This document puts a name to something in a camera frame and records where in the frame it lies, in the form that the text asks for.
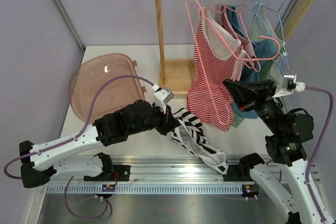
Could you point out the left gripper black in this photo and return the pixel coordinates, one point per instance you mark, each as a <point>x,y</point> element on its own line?
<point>168,122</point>

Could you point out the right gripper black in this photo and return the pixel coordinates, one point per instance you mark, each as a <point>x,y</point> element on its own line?
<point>251,95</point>

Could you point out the black white striped tank top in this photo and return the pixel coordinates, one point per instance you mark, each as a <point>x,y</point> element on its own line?
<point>190,135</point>

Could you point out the red white striped tank top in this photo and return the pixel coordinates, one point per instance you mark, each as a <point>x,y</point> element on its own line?
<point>210,82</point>

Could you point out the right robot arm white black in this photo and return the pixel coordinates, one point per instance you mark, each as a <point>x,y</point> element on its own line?
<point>301,203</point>

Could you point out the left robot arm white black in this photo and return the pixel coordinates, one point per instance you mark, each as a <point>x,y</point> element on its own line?
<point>39,160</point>

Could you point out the green white striped tank top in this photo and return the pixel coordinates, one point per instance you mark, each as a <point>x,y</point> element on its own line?
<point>262,27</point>

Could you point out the teal blue tank top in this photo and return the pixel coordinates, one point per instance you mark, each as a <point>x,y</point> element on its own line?
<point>266,48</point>

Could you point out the mauve pink tank top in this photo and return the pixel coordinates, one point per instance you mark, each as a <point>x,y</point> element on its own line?
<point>246,43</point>

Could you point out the wooden clothes rack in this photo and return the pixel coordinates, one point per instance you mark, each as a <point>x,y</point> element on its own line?
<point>177,73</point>

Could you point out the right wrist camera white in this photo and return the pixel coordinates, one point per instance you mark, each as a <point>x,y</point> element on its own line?
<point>288,86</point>

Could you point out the aluminium mounting rail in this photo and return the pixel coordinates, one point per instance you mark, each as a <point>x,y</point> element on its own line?
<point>135,169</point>

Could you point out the white slotted cable duct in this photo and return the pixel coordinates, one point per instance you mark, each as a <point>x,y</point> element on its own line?
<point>147,189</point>

